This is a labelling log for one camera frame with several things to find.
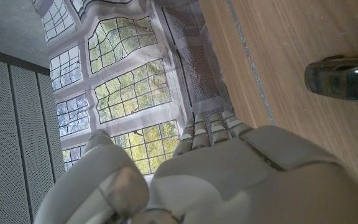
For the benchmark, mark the printed window backdrop cloth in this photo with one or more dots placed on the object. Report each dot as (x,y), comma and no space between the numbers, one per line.
(129,77)

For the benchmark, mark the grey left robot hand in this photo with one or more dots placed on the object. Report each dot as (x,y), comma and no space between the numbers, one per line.
(228,183)

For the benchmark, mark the small black toy car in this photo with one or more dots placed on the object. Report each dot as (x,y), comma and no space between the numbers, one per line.
(343,79)

